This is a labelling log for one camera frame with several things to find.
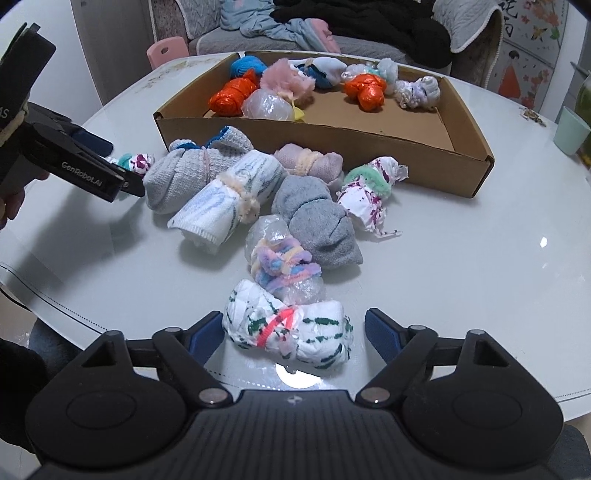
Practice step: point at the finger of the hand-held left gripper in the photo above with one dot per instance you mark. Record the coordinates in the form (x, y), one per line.
(131, 187)
(94, 142)

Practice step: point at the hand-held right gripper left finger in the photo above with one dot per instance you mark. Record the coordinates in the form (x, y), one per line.
(205, 334)

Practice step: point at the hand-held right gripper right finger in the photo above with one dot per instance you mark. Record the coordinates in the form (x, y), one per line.
(385, 332)

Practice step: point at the grey-white knit sock bundle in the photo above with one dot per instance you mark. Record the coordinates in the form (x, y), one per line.
(184, 175)

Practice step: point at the white green-print bag red tie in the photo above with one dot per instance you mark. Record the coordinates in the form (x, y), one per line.
(314, 332)

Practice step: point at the white blue-striped sock bundle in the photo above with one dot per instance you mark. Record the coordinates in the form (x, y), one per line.
(217, 207)

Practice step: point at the clear bag pastel tie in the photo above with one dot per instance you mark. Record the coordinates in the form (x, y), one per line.
(277, 267)

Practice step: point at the white purple-print bag green tie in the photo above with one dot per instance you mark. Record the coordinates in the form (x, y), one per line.
(364, 203)

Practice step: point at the grey sock bundle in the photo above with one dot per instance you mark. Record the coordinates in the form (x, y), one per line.
(318, 217)

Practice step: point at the orange plastic bag bundle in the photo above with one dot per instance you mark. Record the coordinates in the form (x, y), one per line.
(369, 94)
(231, 97)

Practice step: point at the clear plastic bag bundle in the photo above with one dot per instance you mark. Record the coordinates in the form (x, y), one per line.
(268, 105)

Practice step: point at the pink-beige sock bundle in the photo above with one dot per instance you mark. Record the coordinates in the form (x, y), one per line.
(323, 166)

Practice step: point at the pink fluffy toy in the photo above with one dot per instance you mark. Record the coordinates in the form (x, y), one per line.
(286, 78)

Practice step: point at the cardboard box tray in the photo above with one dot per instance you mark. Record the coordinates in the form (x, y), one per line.
(369, 138)

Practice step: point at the light blue sock bundle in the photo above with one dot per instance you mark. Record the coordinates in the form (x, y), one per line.
(325, 71)

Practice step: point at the white bubble bag lilac tie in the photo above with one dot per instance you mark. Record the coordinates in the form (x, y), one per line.
(418, 92)

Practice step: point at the clear bubble bag green tie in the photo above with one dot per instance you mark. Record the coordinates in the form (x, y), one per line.
(385, 69)

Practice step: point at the person's left hand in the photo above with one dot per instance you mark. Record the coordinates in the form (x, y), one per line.
(11, 207)

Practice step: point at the grey cabinet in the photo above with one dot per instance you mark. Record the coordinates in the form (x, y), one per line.
(111, 41)

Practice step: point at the pink plastic stool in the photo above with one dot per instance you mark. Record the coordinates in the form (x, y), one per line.
(166, 53)

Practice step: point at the grey sofa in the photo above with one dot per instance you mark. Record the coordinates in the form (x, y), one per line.
(207, 18)

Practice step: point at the light blue garment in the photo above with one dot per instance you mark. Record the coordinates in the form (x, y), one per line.
(240, 18)

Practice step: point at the person's dark clothing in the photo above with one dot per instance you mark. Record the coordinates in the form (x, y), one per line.
(18, 392)

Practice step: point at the pink cloth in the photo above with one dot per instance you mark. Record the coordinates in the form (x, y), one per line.
(321, 32)

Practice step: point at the dried scraps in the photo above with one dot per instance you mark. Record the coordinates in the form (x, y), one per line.
(533, 117)

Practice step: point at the green cup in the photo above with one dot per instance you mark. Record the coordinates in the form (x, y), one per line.
(570, 131)

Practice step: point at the green bottle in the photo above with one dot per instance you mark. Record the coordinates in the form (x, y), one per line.
(586, 115)

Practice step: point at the black garment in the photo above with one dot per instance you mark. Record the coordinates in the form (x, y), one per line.
(392, 27)

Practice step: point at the wall poster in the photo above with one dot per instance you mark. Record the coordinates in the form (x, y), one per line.
(512, 78)

